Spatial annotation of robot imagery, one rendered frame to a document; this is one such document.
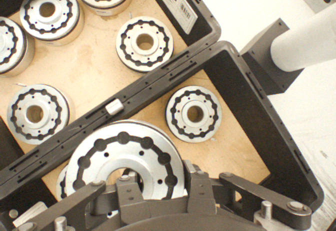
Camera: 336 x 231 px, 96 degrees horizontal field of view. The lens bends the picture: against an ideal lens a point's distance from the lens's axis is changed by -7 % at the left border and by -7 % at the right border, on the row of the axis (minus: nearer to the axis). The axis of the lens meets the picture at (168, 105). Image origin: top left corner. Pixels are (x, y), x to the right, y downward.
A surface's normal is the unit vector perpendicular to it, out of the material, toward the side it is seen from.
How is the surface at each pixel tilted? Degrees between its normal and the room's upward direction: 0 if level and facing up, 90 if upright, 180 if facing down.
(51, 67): 0
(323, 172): 0
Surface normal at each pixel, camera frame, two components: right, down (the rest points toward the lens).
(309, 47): -0.84, 0.52
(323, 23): -0.99, -0.07
